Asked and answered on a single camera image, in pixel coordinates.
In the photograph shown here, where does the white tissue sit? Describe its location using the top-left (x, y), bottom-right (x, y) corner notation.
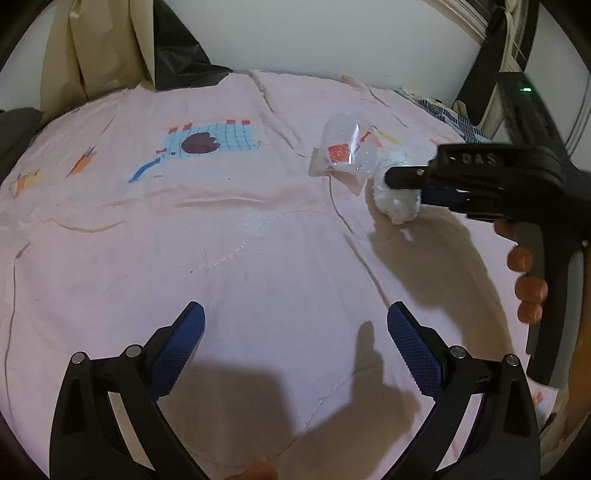
top-left (372, 148), bottom-right (423, 226)

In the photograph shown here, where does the black plastic bag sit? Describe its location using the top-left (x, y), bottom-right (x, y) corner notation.
top-left (152, 0), bottom-right (232, 92)

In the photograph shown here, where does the pink printed blanket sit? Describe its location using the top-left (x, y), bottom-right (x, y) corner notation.
top-left (0, 69), bottom-right (561, 480)

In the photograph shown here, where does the person's right hand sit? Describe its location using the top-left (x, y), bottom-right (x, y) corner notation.
top-left (494, 218), bottom-right (550, 325)

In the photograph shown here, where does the blue checkered cloth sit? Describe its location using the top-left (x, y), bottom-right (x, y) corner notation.
top-left (399, 85), bottom-right (492, 145)

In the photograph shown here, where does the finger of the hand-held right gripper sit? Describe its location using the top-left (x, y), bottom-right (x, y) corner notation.
top-left (421, 185), bottom-right (469, 209)
top-left (383, 164), bottom-right (439, 190)

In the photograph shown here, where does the beige curtain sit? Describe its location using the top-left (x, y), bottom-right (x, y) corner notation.
top-left (39, 0), bottom-right (158, 109)

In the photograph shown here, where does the red and white snack packet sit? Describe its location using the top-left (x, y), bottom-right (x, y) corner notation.
top-left (307, 142), bottom-right (366, 195)

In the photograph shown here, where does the crumpled clear plastic wrapper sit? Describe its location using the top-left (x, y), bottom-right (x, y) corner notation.
top-left (322, 112), bottom-right (380, 177)

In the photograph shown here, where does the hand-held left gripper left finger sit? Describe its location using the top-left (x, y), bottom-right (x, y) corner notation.
top-left (48, 301), bottom-right (206, 480)

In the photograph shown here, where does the dark grey cushion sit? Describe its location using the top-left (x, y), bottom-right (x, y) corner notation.
top-left (0, 107), bottom-right (47, 174)

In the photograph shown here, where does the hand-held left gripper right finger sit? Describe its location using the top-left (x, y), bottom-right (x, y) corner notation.
top-left (387, 301), bottom-right (541, 480)

